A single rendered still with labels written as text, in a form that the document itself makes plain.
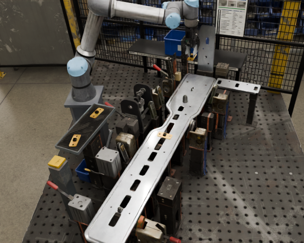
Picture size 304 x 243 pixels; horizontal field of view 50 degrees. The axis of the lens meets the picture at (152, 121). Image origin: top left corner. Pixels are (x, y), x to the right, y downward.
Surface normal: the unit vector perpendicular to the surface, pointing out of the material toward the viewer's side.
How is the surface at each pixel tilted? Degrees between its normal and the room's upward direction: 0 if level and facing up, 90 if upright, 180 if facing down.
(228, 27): 90
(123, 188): 0
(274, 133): 0
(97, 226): 0
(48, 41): 93
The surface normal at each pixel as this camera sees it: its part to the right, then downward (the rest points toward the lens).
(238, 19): -0.41, 0.61
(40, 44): -0.02, 0.69
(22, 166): -0.07, -0.76
